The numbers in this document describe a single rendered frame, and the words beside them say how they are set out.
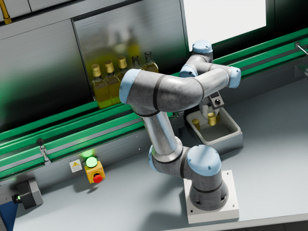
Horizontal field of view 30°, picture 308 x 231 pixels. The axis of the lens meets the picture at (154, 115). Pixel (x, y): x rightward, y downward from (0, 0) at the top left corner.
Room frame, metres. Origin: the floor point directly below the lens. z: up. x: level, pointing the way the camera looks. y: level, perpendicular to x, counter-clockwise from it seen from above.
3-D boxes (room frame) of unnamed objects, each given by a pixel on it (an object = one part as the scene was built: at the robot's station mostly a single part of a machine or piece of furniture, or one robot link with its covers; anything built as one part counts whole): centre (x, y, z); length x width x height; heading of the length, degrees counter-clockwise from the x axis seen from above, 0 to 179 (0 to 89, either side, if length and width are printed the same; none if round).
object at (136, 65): (2.05, 0.03, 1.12); 0.03 x 0.03 x 0.05
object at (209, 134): (1.89, -0.24, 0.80); 0.22 x 0.17 x 0.09; 14
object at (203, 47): (1.86, -0.23, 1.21); 0.09 x 0.08 x 0.11; 147
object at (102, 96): (2.01, 0.20, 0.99); 0.06 x 0.06 x 0.21; 15
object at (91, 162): (1.79, 0.29, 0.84); 0.04 x 0.04 x 0.03
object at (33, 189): (1.71, 0.56, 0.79); 0.08 x 0.08 x 0.08; 14
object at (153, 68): (2.06, -0.02, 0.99); 0.06 x 0.06 x 0.21; 13
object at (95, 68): (2.01, 0.20, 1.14); 0.04 x 0.04 x 0.04
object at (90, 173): (1.78, 0.29, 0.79); 0.07 x 0.07 x 0.07; 14
